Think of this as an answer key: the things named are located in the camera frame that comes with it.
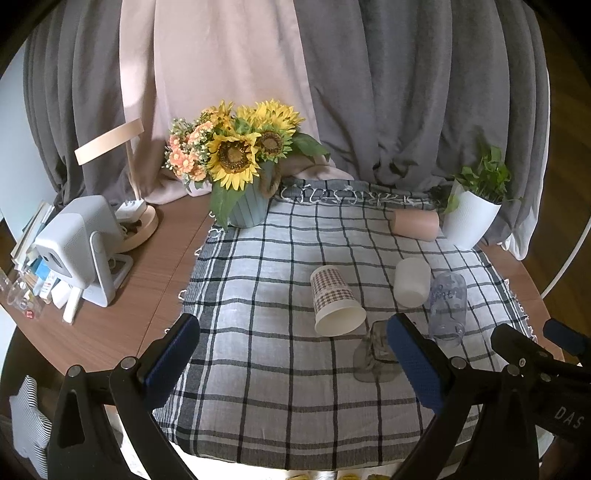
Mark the white mug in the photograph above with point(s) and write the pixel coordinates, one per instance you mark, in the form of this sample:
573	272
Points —
196	187

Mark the grey glass cup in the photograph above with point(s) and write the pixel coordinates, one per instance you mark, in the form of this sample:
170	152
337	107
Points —
369	364

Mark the striped cushion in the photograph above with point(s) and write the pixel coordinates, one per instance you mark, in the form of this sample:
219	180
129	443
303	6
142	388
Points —
30	420

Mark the green potted plant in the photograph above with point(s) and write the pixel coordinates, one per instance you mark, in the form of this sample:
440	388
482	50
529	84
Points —
487	177

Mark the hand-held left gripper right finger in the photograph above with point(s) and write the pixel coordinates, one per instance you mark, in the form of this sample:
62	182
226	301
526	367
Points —
415	364

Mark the teal ribbed vase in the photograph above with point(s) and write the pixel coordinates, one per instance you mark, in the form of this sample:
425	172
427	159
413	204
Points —
249	203

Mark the white remote control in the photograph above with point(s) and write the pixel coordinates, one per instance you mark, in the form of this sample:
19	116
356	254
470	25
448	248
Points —
71	304

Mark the white ribbed plant pot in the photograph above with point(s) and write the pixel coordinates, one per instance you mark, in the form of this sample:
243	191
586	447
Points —
471	219

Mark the wooden desk lamp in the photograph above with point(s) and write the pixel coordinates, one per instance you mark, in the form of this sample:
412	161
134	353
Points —
111	138

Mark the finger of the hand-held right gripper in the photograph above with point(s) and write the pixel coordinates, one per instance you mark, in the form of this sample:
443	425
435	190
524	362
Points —
531	357
565	334

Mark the clear plastic container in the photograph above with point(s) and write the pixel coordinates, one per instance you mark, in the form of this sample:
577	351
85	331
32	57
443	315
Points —
21	297

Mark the plaid paper cup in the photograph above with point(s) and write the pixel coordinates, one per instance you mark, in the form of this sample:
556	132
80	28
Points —
330	290

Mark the white projector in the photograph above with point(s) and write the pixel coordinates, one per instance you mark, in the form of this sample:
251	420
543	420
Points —
69	240

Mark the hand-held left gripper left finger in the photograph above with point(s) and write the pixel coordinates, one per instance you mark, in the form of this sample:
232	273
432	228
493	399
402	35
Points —
171	359

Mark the pink curtain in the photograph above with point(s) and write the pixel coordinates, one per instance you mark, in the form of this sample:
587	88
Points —
207	60

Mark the stack of books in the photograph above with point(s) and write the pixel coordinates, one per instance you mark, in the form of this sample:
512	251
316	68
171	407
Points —
30	235

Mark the pink cup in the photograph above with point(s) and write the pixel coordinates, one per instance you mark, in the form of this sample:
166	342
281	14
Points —
415	224

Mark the clear printed plastic cup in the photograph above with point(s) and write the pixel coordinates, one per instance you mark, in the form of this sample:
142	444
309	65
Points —
447	300

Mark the white plastic cup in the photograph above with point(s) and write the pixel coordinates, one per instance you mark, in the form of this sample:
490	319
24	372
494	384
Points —
411	281

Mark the white charger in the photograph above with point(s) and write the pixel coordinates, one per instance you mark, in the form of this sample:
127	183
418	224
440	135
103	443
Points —
131	210

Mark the sunflower bouquet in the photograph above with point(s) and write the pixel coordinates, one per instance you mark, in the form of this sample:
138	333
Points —
235	154

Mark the checked tablecloth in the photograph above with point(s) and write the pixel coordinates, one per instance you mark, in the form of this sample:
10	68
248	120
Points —
258	369

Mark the orange flower bouquet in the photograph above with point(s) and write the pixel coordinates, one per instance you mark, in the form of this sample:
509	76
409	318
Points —
184	152

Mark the grey curtain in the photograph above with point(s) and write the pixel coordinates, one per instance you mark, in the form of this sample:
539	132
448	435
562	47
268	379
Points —
78	92
415	92

